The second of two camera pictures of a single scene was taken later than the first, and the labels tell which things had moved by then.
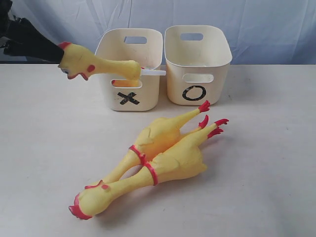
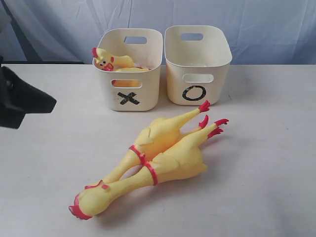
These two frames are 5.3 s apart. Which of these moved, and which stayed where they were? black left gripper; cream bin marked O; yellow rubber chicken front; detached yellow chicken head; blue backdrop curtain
Moved: black left gripper; detached yellow chicken head
Stayed: cream bin marked O; blue backdrop curtain; yellow rubber chicken front
